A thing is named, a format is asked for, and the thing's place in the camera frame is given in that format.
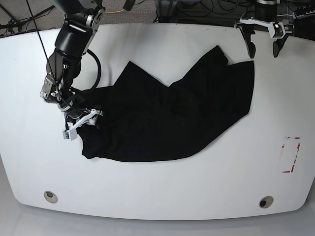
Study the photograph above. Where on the white power strip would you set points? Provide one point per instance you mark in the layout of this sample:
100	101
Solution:
304	11

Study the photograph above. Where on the table cable grommet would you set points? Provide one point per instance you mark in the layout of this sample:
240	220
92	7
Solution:
50	197
266	202

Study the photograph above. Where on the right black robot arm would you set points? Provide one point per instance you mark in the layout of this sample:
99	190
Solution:
81	21

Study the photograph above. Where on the black T-shirt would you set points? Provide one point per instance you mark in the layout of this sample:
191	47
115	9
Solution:
147	121

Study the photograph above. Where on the red tape rectangle marking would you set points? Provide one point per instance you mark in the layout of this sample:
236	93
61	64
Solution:
289	153

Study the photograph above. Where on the left table cable grommet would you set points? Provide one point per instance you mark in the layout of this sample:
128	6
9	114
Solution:
50	197

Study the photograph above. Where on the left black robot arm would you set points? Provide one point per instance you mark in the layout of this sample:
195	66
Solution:
265	15

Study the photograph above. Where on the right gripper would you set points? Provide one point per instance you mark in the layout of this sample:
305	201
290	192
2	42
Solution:
80	116

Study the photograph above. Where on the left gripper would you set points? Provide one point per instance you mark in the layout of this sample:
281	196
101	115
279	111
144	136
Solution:
247	31

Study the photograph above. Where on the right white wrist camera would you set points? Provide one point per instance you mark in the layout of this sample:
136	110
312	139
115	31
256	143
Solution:
71	132

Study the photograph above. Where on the right table cable grommet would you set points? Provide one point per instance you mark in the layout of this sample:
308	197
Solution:
266	202

